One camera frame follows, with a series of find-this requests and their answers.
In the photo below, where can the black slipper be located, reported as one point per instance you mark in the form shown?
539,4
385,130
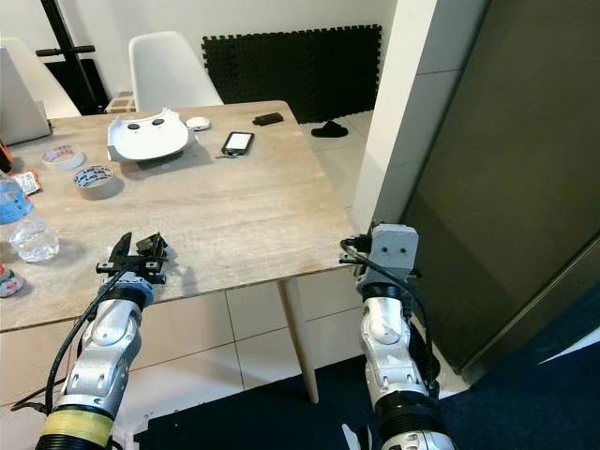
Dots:
330,129

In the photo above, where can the white tape roll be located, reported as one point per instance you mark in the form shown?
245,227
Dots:
64,166

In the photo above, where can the black foam tile panel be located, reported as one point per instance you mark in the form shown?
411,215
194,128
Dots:
291,70

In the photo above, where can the white plastic chair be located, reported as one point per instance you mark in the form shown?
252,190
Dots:
169,75
56,89

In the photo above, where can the small black smartphone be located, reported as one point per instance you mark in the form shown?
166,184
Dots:
238,142

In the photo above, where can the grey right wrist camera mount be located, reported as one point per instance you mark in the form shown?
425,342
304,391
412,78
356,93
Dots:
396,248

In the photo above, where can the wooden table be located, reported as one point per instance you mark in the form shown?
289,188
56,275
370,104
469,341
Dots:
244,216

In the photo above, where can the small red packet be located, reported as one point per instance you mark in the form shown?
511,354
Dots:
28,182

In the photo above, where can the small orange-capped bottle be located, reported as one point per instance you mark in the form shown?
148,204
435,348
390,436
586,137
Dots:
11,283

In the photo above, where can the blue-label water bottle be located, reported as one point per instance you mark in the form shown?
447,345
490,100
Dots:
23,230

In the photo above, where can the white robot face shell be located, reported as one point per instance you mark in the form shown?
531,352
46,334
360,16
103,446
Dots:
150,141

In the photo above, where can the small black box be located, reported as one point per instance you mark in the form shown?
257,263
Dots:
267,118

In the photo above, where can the silver laptop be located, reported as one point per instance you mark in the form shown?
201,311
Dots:
19,98

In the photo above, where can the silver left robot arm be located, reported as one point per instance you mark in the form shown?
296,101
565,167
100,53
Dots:
103,356

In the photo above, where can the orange black handheld device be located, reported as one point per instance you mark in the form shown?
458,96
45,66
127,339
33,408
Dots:
6,157

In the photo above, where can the white round puck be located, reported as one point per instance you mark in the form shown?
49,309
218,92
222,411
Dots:
197,123

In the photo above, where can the black metal stand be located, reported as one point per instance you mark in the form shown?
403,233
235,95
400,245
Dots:
84,89

